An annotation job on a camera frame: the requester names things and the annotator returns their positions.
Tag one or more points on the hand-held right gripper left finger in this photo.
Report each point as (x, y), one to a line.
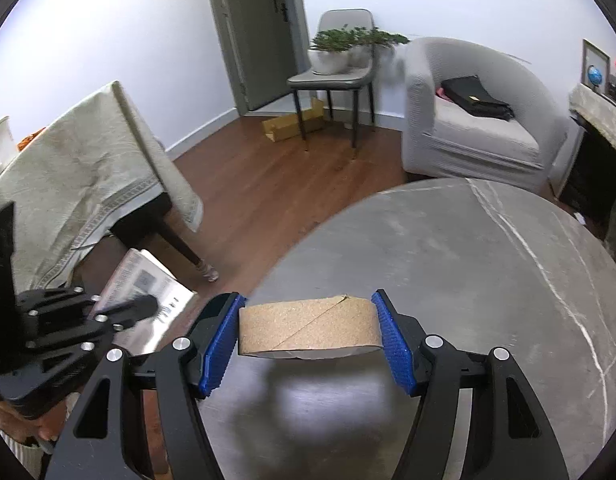
(220, 345)

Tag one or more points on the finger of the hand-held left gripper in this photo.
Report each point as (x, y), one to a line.
(132, 308)

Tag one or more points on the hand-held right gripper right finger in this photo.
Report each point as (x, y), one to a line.
(395, 345)

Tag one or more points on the white paper box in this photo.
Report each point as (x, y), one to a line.
(147, 280)

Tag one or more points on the brown cardboard tape roll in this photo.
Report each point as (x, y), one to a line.
(308, 325)

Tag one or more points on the person's left forearm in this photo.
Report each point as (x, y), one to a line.
(22, 455)

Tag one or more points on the dark wooden table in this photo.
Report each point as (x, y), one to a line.
(162, 225)

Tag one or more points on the beige tablecloth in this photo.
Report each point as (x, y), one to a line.
(87, 170)

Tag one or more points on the white container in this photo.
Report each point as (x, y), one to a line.
(0, 145)

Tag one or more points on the grey armchair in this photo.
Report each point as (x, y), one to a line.
(488, 145)

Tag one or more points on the flat cardboard box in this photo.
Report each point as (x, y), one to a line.
(288, 127)

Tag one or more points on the pink cloth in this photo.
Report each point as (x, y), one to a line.
(442, 94)

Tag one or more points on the black bag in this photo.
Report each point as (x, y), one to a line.
(475, 97)

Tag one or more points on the black long table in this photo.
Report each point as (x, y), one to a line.
(593, 170)

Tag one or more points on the potted plant white pot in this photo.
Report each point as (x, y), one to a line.
(330, 62)
(383, 37)

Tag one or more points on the grey door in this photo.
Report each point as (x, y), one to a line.
(258, 35)

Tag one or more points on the fringed patterned tablecloth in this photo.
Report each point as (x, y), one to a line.
(595, 110)

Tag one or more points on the grey dining chair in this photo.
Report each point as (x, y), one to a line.
(348, 22)

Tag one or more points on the small blue globe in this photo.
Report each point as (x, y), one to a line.
(595, 77)

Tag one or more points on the picture frame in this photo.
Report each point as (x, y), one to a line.
(594, 52)

